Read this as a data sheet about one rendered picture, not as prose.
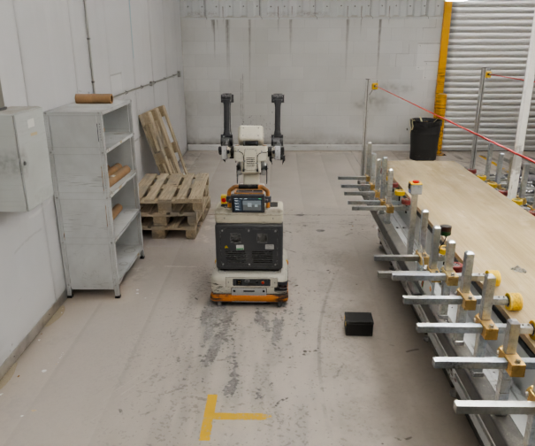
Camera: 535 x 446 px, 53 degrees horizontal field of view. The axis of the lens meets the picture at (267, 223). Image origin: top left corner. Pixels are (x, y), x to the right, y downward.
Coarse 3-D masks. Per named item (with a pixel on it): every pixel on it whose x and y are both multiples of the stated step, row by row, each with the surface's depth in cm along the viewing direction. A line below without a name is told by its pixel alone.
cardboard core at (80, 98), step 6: (78, 96) 451; (84, 96) 451; (90, 96) 451; (96, 96) 451; (102, 96) 451; (108, 96) 451; (78, 102) 453; (84, 102) 453; (90, 102) 453; (96, 102) 453; (102, 102) 453; (108, 102) 452
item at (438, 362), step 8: (432, 360) 197; (440, 360) 195; (448, 360) 195; (456, 360) 195; (464, 360) 195; (472, 360) 195; (480, 360) 195; (488, 360) 195; (496, 360) 195; (504, 360) 195; (528, 360) 195; (448, 368) 195; (456, 368) 195; (464, 368) 195; (472, 368) 195; (480, 368) 195; (488, 368) 195; (496, 368) 195; (504, 368) 195; (528, 368) 195
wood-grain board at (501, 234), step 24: (408, 168) 509; (432, 168) 509; (456, 168) 509; (408, 192) 430; (432, 192) 430; (456, 192) 430; (480, 192) 430; (432, 216) 372; (456, 216) 372; (480, 216) 372; (504, 216) 372; (528, 216) 372; (456, 240) 328; (480, 240) 328; (504, 240) 328; (528, 240) 328; (480, 264) 293; (504, 264) 293; (528, 264) 293; (504, 288) 264; (528, 288) 264; (504, 312) 243; (528, 312) 241; (528, 336) 222
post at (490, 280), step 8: (488, 280) 215; (488, 288) 216; (488, 296) 217; (480, 304) 222; (488, 304) 218; (480, 312) 222; (488, 312) 220; (480, 336) 223; (480, 344) 224; (480, 352) 226
